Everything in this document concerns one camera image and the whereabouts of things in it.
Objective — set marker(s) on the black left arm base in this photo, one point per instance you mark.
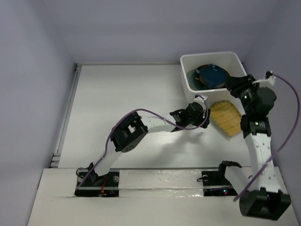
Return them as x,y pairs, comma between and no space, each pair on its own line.
106,187

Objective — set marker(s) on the white foam front panel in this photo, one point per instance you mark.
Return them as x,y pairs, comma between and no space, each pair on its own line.
160,183

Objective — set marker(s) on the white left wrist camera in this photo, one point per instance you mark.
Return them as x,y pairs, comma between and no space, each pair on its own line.
201,99

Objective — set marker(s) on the green yellow woven tray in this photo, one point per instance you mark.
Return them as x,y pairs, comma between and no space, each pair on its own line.
227,117

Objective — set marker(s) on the black rimmed beige plate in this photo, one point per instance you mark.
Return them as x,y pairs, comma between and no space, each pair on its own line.
200,75

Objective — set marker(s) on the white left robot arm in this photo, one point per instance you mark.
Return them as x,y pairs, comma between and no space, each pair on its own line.
132,128

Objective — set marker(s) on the grey blue round plate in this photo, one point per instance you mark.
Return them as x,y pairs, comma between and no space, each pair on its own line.
193,82

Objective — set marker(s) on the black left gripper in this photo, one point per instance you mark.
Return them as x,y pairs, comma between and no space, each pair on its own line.
201,120

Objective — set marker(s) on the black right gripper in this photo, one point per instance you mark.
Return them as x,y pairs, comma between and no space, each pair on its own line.
236,84

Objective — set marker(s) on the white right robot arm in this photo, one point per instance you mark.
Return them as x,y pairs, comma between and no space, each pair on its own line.
261,195

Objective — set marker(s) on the white plastic bin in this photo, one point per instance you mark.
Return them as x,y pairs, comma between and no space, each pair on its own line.
227,60

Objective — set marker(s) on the dark blue leaf plate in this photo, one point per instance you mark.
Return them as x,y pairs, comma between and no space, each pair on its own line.
212,76

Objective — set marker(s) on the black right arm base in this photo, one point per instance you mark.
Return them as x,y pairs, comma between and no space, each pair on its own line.
217,178

